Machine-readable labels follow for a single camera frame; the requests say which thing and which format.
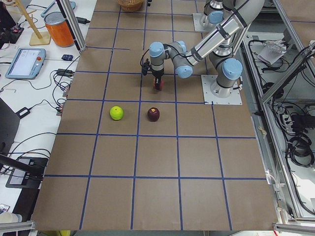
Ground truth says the green apple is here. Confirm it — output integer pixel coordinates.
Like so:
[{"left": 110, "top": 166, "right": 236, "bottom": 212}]
[{"left": 110, "top": 106, "right": 124, "bottom": 120}]

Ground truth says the small blue device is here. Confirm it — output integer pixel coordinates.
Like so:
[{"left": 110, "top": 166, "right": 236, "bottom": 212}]
[{"left": 62, "top": 54, "right": 73, "bottom": 61}]

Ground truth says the orange canister with metal lid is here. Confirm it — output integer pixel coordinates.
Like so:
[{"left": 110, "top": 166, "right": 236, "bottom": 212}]
[{"left": 44, "top": 12, "right": 74, "bottom": 47}]

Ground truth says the wicker basket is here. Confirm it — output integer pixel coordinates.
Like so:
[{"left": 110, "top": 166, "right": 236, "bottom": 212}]
[{"left": 118, "top": 0, "right": 144, "bottom": 12}]

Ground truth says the black power adapter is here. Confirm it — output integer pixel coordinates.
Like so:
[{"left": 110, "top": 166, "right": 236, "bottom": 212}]
[{"left": 76, "top": 17, "right": 90, "bottom": 25}]

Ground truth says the light red apple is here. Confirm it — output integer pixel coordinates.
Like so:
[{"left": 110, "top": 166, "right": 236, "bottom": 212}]
[{"left": 153, "top": 78, "right": 164, "bottom": 90}]

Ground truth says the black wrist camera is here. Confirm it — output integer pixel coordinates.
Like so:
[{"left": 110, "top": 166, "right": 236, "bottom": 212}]
[{"left": 141, "top": 59, "right": 151, "bottom": 76}]

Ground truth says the blue teach pendant tablet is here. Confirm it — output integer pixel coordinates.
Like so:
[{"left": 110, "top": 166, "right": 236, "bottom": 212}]
[{"left": 5, "top": 48, "right": 46, "bottom": 80}]

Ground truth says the dark red apple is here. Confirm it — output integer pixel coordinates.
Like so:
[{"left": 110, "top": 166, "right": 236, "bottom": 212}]
[{"left": 147, "top": 107, "right": 160, "bottom": 122}]

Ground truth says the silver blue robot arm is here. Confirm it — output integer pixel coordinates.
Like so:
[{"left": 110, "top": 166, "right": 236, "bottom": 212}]
[{"left": 142, "top": 0, "right": 264, "bottom": 98}]

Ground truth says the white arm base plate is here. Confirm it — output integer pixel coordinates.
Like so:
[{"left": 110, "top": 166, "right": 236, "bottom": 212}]
[{"left": 201, "top": 75, "right": 243, "bottom": 105}]

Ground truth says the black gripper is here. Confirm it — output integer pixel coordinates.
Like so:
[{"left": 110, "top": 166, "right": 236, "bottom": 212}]
[{"left": 151, "top": 69, "right": 164, "bottom": 84}]

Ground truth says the wooden mug stand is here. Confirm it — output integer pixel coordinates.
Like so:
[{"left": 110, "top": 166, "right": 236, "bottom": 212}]
[{"left": 13, "top": 0, "right": 51, "bottom": 46}]

